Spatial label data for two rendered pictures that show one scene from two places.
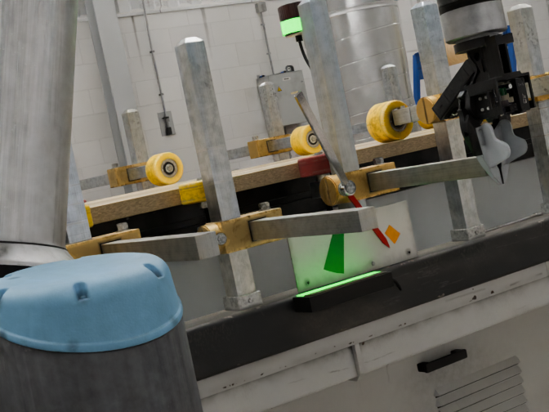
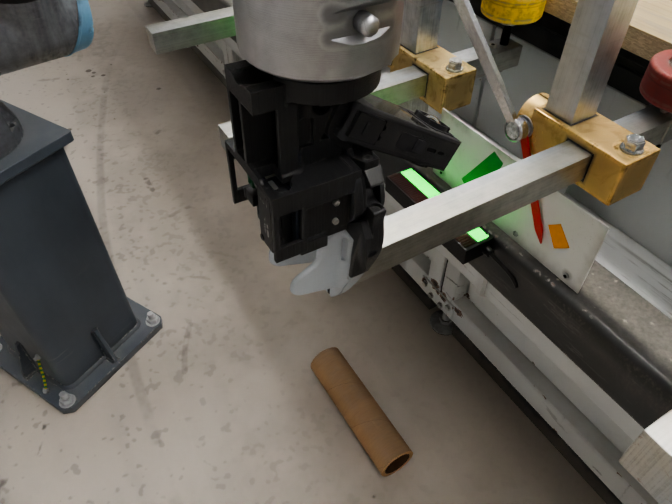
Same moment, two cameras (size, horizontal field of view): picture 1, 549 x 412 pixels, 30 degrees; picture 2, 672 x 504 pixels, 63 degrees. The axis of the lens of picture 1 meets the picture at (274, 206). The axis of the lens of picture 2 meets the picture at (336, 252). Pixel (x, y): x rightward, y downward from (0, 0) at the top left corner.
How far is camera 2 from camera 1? 1.66 m
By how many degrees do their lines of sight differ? 90
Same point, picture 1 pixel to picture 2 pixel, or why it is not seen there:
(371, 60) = not seen: outside the picture
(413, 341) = (549, 345)
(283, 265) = not seen: hidden behind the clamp
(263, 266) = not seen: hidden behind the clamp
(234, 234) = (399, 65)
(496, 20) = (241, 35)
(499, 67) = (237, 133)
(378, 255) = (526, 234)
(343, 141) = (569, 65)
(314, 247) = (461, 150)
